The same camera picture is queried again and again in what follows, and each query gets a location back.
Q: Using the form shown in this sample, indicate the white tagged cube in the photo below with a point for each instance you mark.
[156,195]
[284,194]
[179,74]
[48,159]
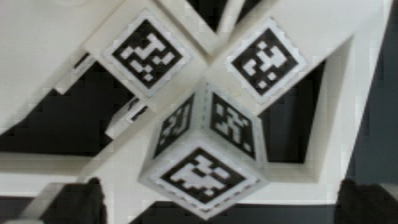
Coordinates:
[204,167]

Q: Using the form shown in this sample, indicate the white chair back part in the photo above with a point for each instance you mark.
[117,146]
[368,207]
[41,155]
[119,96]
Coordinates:
[103,59]

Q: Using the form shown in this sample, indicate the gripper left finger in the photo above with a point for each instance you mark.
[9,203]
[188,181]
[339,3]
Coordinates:
[67,204]

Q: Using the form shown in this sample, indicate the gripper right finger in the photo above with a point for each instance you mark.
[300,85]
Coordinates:
[366,204]

